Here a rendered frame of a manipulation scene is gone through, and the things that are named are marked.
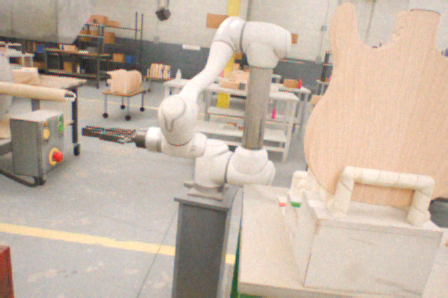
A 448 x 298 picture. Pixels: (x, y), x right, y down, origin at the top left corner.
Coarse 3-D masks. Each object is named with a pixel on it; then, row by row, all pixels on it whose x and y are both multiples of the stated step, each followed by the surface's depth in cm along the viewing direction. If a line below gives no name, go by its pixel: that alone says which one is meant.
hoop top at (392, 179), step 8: (344, 168) 68; (352, 168) 67; (360, 168) 67; (352, 176) 66; (360, 176) 66; (368, 176) 67; (376, 176) 67; (384, 176) 67; (392, 176) 67; (400, 176) 67; (408, 176) 67; (416, 176) 67; (424, 176) 68; (376, 184) 67; (384, 184) 67; (392, 184) 67; (400, 184) 67; (408, 184) 67; (416, 184) 67; (424, 184) 67; (432, 184) 67
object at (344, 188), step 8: (344, 176) 67; (344, 184) 67; (352, 184) 67; (336, 192) 69; (344, 192) 67; (336, 200) 69; (344, 200) 68; (344, 208) 68; (336, 216) 69; (344, 216) 69
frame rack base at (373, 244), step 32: (320, 224) 68; (352, 224) 68; (384, 224) 69; (320, 256) 71; (352, 256) 70; (384, 256) 70; (416, 256) 70; (320, 288) 73; (352, 288) 73; (384, 288) 73; (416, 288) 73
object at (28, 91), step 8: (0, 88) 83; (8, 88) 83; (16, 88) 83; (24, 88) 83; (32, 88) 83; (40, 88) 83; (48, 88) 84; (16, 96) 84; (24, 96) 84; (32, 96) 83; (40, 96) 83; (48, 96) 83; (56, 96) 83
